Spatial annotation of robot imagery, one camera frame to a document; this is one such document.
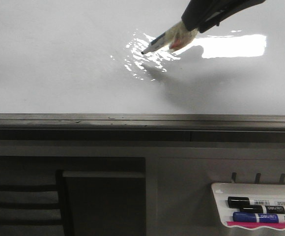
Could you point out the grey aluminium whiteboard tray rail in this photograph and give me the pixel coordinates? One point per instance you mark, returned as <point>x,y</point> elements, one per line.
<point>262,123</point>

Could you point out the black and white whiteboard marker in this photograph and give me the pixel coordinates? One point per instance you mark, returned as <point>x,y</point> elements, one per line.
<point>176,38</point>

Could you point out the black capped marker upper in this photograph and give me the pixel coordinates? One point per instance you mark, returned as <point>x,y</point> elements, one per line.
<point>236,202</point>

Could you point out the black capped marker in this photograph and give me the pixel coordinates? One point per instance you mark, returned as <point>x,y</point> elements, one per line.
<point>263,209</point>
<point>236,202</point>

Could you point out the blue capped marker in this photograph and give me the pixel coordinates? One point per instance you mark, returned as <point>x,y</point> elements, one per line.
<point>258,217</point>

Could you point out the dark chair with slats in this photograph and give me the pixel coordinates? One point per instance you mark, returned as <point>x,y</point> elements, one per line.
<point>62,205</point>

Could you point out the metal hook left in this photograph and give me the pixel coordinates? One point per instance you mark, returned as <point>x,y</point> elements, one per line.
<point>233,177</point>

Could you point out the white plastic marker tray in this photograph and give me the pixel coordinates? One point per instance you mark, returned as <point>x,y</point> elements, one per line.
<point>263,194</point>

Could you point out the black capped marker middle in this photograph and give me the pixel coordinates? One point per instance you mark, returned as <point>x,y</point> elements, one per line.
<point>263,209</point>

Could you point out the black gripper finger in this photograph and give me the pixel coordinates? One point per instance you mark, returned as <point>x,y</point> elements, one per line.
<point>222,9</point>
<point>195,12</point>

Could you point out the white whiteboard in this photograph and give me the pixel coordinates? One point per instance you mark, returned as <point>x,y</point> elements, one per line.
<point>84,56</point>

